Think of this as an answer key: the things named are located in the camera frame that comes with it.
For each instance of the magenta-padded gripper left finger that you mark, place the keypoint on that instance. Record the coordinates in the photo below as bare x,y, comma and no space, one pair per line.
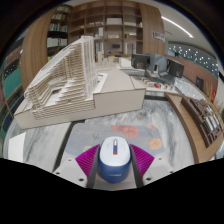
70,170

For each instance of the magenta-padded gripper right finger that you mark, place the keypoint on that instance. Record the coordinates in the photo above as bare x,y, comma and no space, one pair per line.
156,170

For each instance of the white and blue computer mouse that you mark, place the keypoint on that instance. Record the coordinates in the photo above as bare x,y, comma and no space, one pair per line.
114,160

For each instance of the pastel floral print mouse pad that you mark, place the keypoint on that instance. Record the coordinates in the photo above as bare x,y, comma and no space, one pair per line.
140,133

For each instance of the brown site model on board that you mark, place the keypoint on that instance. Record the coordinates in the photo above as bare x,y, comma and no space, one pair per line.
196,133

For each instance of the white paper sheet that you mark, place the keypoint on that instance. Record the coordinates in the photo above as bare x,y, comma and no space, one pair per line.
16,147

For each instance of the white stepped building model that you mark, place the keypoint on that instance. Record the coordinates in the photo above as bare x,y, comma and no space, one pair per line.
76,86

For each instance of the flat white site model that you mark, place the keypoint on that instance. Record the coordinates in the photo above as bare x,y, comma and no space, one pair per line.
153,85

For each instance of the dark grey building model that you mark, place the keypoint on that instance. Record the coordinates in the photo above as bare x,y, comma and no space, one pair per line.
156,65

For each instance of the long ceiling light strip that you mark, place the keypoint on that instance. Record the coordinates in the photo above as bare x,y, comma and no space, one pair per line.
178,26

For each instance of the wooden shelf unit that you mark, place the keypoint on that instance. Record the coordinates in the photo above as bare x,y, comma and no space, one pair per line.
110,30

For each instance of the red wall sign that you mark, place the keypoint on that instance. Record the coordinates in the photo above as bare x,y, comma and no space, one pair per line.
213,95

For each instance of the white wall poster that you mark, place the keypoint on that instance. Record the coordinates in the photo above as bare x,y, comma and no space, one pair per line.
159,36

